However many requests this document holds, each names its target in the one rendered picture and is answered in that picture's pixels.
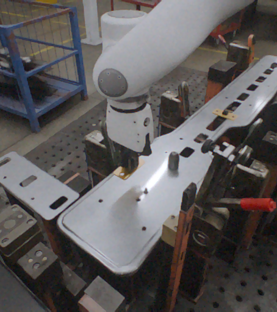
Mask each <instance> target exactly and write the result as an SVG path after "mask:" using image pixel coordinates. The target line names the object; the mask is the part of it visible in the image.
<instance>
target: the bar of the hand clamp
mask: <svg viewBox="0 0 277 312"><path fill-rule="evenodd" d="M213 144H214V143H213V140H211V139H210V138H209V139H208V140H206V141H205V142H204V143H203V145H202V146H201V153H203V154H205V153H208V152H209V151H211V152H212V155H213V156H214V157H213V159H212V161H211V164H210V166H209V169H208V170H207V171H206V173H205V176H204V178H203V181H202V183H201V185H200V188H199V190H198V192H197V194H196V197H195V203H196V204H198V205H199V206H201V208H203V207H204V204H205V203H206V201H207V200H208V198H210V197H211V195H212V193H213V192H214V189H215V187H216V186H217V183H218V181H219V180H220V177H221V175H222V173H223V171H224V170H225V167H226V166H227V165H228V164H229V165H231V164H233V165H235V166H236V165H237V164H238V162H239V161H238V160H236V159H235V155H233V152H234V150H235V147H234V146H232V145H230V144H228V143H223V144H222V146H221V148H219V147H218V146H217V147H213Z"/></svg>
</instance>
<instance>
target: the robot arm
mask: <svg viewBox="0 0 277 312"><path fill-rule="evenodd" d="M253 1H255V0H161V2H160V3H159V4H158V5H157V6H156V7H155V8H154V9H153V10H152V11H151V12H150V13H149V14H147V13H145V12H141V11H138V10H115V11H111V12H108V13H105V14H103V16H102V17H101V33H102V42H103V51H102V54H101V55H100V56H99V58H98V60H97V62H96V64H95V67H94V70H93V83H94V86H95V88H96V89H97V91H98V93H99V94H101V95H102V96H104V97H105V98H107V101H108V107H107V113H106V125H107V131H108V136H109V138H110V139H111V140H112V141H114V143H115V145H116V146H117V151H118V152H119V153H120V164H121V167H122V168H123V167H125V164H126V163H128V162H129V171H131V172H132V171H133V170H134V169H135V168H137V167H138V166H139V156H141V155H142V156H150V155H151V154H152V153H153V152H152V149H151V146H150V144H153V141H154V128H153V115H152V111H151V107H150V105H149V104H147V103H146V102H149V101H150V100H151V95H149V86H150V85H152V84H153V83H155V82H157V81H158V80H160V78H162V77H163V76H165V75H166V74H168V73H170V72H171V71H173V70H174V69H175V68H176V67H178V66H179V65H180V64H181V63H182V62H184V61H185V60H186V59H187V58H188V57H189V56H190V55H191V54H193V52H194V51H195V50H196V49H197V48H198V47H199V46H200V45H201V43H202V42H203V41H204V40H205V38H207V37H208V35H209V34H210V33H211V32H212V31H213V30H214V29H215V28H216V27H217V26H218V25H219V24H221V22H223V21H225V20H226V19H228V18H229V17H231V16H233V15H234V14H235V13H237V12H238V11H240V10H242V9H244V8H245V7H246V6H248V4H251V3H252V2H253Z"/></svg>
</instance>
